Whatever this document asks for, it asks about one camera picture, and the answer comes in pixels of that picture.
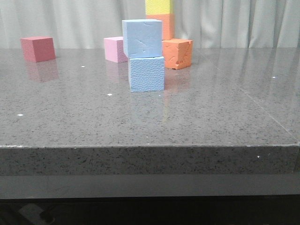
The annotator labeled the red foam cube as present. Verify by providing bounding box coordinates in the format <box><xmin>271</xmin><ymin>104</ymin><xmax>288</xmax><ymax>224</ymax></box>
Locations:
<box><xmin>20</xmin><ymin>36</ymin><xmax>56</xmax><ymax>62</ymax></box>

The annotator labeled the yellow foam cube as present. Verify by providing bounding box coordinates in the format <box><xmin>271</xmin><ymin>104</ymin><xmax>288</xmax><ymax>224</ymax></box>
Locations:
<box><xmin>145</xmin><ymin>0</ymin><xmax>174</xmax><ymax>15</ymax></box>

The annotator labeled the light blue foam cube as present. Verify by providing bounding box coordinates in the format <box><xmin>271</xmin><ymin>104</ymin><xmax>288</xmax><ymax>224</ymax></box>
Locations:
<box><xmin>128</xmin><ymin>56</ymin><xmax>165</xmax><ymax>92</ymax></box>
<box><xmin>122</xmin><ymin>19</ymin><xmax>163</xmax><ymax>58</ymax></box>

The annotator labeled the dented orange foam cube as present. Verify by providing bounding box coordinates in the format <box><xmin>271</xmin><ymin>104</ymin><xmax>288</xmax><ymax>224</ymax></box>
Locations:
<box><xmin>162</xmin><ymin>38</ymin><xmax>193</xmax><ymax>70</ymax></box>

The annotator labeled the grey curtain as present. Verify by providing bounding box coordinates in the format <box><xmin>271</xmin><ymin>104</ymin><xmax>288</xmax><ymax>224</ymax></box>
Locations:
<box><xmin>0</xmin><ymin>0</ymin><xmax>300</xmax><ymax>49</ymax></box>

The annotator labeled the pink foam cube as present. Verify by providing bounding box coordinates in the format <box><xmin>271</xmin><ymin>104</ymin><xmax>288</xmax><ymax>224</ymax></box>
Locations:
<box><xmin>104</xmin><ymin>36</ymin><xmax>128</xmax><ymax>63</ymax></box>

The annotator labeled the smooth orange foam cube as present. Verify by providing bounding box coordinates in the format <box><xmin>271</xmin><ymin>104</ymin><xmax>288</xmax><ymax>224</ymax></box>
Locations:
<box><xmin>146</xmin><ymin>14</ymin><xmax>175</xmax><ymax>40</ymax></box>

